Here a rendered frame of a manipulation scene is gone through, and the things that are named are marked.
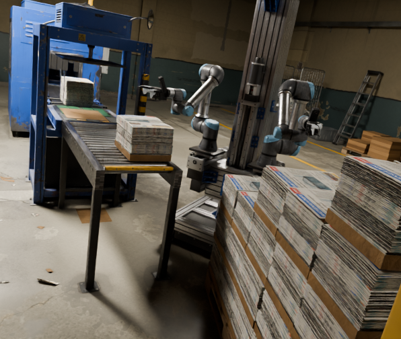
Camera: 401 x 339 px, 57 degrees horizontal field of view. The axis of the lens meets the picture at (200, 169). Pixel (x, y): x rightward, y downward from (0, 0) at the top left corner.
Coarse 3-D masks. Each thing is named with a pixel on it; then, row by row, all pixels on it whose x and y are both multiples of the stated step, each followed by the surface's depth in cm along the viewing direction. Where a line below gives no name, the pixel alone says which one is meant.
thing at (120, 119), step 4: (120, 116) 252; (124, 116) 255; (128, 116) 256; (132, 116) 258; (136, 116) 260; (140, 116) 262; (144, 116) 265; (148, 116) 267; (152, 116) 270; (120, 120) 250; (144, 120) 253; (148, 120) 255; (156, 120) 259; (160, 120) 261; (120, 124) 251; (120, 128) 252; (120, 132) 252; (116, 136) 262; (120, 136) 253; (116, 140) 261; (120, 140) 253; (120, 144) 252
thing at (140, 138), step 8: (128, 128) 236; (136, 128) 229; (144, 128) 232; (152, 128) 234; (160, 128) 237; (168, 128) 239; (128, 136) 236; (136, 136) 230; (144, 136) 233; (152, 136) 235; (160, 136) 238; (168, 136) 241; (128, 144) 237; (136, 144) 232; (144, 144) 234; (152, 144) 237; (160, 144) 240; (168, 144) 242; (128, 152) 237; (136, 152) 233; (144, 152) 236; (152, 152) 239; (160, 152) 241; (168, 152) 244
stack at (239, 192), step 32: (224, 192) 233; (256, 192) 209; (224, 224) 227; (256, 224) 177; (256, 256) 172; (288, 256) 142; (224, 288) 214; (256, 288) 166; (288, 288) 140; (224, 320) 207; (256, 320) 163
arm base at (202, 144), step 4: (204, 140) 289; (208, 140) 287; (212, 140) 287; (216, 140) 290; (200, 144) 293; (204, 144) 288; (208, 144) 287; (212, 144) 288; (216, 144) 291; (200, 148) 290; (204, 148) 288; (208, 148) 287; (212, 148) 289; (216, 148) 291
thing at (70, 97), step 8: (72, 80) 387; (80, 80) 399; (88, 80) 411; (72, 88) 385; (80, 88) 388; (88, 88) 392; (64, 96) 395; (72, 96) 388; (80, 96) 392; (88, 96) 396; (72, 104) 390; (80, 104) 394; (88, 104) 398
